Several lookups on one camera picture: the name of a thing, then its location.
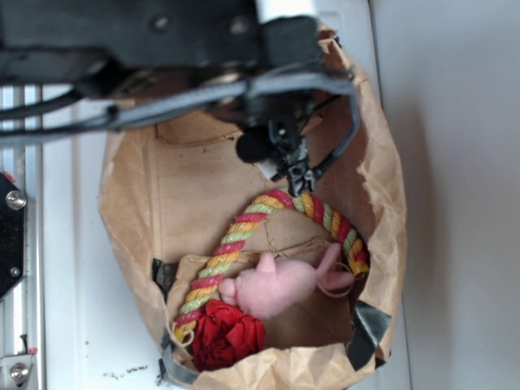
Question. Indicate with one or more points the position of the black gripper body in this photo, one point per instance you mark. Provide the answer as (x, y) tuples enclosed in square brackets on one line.
[(272, 131)]

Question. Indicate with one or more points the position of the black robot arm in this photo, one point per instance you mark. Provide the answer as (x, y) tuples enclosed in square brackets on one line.
[(254, 63)]

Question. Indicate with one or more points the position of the brown paper bag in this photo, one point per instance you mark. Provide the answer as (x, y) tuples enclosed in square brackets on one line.
[(171, 191)]

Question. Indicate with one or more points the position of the pink felt mouse toy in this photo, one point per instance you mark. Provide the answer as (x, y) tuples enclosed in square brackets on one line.
[(274, 285)]

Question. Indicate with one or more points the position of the red crumpled paper flower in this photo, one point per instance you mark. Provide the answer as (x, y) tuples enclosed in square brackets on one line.
[(224, 336)]

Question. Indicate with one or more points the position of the black tape strip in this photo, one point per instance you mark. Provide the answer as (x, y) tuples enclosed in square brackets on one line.
[(369, 327)]

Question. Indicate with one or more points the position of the black mounting plate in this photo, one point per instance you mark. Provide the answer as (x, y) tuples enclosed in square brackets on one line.
[(12, 235)]

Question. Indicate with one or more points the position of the aluminium frame rail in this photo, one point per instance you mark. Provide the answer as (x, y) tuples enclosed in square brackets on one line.
[(23, 347)]

